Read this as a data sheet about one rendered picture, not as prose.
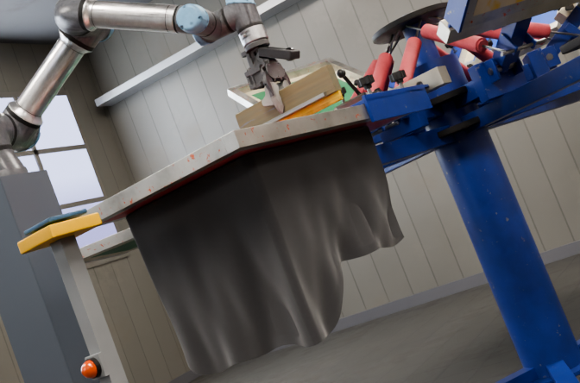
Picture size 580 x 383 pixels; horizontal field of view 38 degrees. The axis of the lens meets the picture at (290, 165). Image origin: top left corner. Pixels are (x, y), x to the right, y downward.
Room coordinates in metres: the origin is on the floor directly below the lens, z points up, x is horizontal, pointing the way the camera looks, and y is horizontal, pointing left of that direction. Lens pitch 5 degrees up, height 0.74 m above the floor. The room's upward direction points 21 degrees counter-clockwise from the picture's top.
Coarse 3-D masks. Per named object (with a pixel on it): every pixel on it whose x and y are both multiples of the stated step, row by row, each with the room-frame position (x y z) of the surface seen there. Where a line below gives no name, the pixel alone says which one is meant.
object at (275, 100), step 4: (272, 84) 2.26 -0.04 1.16; (264, 88) 2.29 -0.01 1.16; (276, 88) 2.27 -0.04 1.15; (268, 92) 2.28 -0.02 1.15; (276, 92) 2.27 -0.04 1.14; (268, 96) 2.28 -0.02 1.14; (276, 96) 2.26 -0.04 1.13; (280, 96) 2.27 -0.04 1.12; (264, 100) 2.29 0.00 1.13; (268, 100) 2.28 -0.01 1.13; (272, 100) 2.27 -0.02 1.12; (276, 100) 2.26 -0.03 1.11; (280, 100) 2.27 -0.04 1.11; (264, 104) 2.29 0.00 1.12; (268, 104) 2.28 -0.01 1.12; (272, 104) 2.28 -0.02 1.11; (276, 104) 2.26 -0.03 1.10; (280, 104) 2.27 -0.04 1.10; (276, 108) 2.27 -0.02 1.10; (280, 108) 2.27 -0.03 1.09; (280, 112) 2.28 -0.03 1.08
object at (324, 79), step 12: (312, 72) 2.20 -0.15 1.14; (324, 72) 2.18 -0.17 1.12; (300, 84) 2.23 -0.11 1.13; (312, 84) 2.21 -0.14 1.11; (324, 84) 2.19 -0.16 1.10; (336, 84) 2.18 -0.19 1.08; (288, 96) 2.26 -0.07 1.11; (300, 96) 2.24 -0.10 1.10; (312, 96) 2.22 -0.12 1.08; (252, 108) 2.35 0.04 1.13; (264, 108) 2.32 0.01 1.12; (288, 108) 2.27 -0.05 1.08; (240, 120) 2.38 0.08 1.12; (252, 120) 2.36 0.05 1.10; (264, 120) 2.33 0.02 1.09
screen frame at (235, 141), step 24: (288, 120) 1.80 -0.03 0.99; (312, 120) 1.86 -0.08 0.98; (336, 120) 1.93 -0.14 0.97; (360, 120) 2.00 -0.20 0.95; (216, 144) 1.69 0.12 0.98; (240, 144) 1.66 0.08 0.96; (264, 144) 1.75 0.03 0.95; (168, 168) 1.79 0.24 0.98; (192, 168) 1.74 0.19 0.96; (120, 192) 1.90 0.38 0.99; (144, 192) 1.85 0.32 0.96
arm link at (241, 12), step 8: (232, 0) 2.27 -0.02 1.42; (240, 0) 2.27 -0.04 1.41; (248, 0) 2.27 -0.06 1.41; (224, 8) 2.29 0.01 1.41; (232, 8) 2.27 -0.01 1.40; (240, 8) 2.27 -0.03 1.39; (248, 8) 2.27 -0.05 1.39; (256, 8) 2.30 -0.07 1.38; (232, 16) 2.28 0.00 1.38; (240, 16) 2.27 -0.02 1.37; (248, 16) 2.27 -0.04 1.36; (256, 16) 2.28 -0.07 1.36; (232, 24) 2.29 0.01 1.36; (240, 24) 2.27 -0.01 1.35; (248, 24) 2.27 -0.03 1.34; (256, 24) 2.27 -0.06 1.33; (240, 32) 2.31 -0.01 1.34
